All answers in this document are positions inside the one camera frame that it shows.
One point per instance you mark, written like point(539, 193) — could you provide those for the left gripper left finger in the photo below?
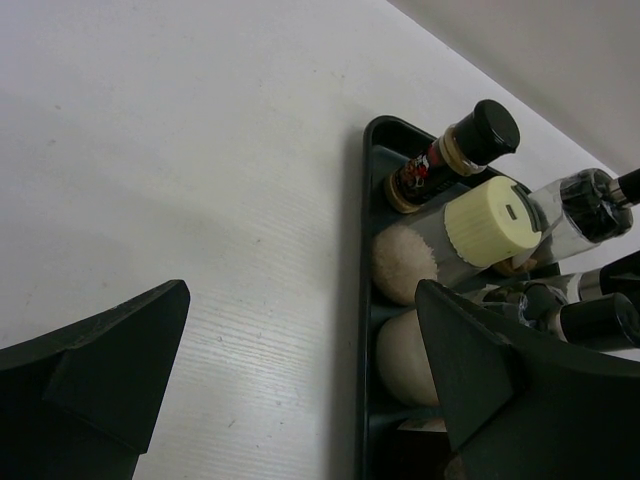
point(82, 401)

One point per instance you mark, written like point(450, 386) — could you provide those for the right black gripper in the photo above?
point(625, 190)

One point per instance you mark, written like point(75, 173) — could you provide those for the black top grinder bottle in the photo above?
point(401, 358)

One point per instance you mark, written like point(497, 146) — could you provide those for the small brown spice bottle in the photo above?
point(463, 150)

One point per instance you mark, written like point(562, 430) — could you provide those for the white cap dark spice jar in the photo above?
point(431, 425)

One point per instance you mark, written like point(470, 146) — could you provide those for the black cap pepper grinder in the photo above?
point(597, 309)

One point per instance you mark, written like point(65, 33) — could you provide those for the yellow cap seasoning shaker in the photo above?
point(455, 241)

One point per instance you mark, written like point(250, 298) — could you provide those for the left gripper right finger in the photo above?
point(594, 400)

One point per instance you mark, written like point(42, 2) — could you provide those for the black rectangular tray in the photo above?
point(370, 300)

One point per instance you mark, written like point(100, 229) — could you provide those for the small dark cap bottle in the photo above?
point(576, 214)

